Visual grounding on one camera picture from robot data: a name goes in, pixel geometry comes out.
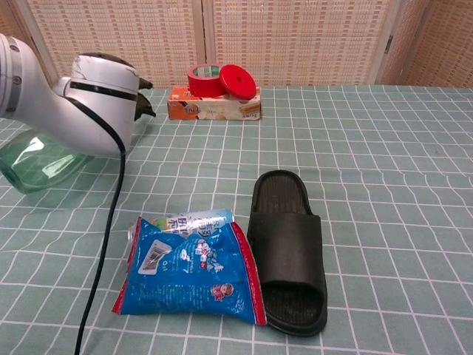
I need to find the bamboo folding screen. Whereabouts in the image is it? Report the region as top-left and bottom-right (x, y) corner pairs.
(0, 0), (473, 95)

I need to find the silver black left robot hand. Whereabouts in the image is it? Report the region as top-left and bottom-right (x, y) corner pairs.
(81, 53), (154, 91)

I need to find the blue snack bag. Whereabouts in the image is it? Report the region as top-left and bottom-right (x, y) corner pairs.
(112, 216), (268, 327)

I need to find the red round lid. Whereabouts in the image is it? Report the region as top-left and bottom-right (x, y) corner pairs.
(215, 64), (258, 101)

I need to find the green checked tablecloth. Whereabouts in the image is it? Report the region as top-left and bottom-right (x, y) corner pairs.
(0, 84), (473, 355)

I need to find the green transparent spray bottle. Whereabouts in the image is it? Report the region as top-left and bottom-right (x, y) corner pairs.
(0, 91), (157, 195)

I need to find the black rubber slipper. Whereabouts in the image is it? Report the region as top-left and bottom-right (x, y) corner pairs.
(246, 169), (329, 328)

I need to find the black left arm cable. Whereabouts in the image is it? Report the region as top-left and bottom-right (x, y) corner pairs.
(72, 96), (128, 355)

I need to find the orange cracker box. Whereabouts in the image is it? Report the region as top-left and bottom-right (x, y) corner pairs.
(167, 85), (263, 121)

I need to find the red tape roll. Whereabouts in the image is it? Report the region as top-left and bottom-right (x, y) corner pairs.
(187, 63), (223, 98)

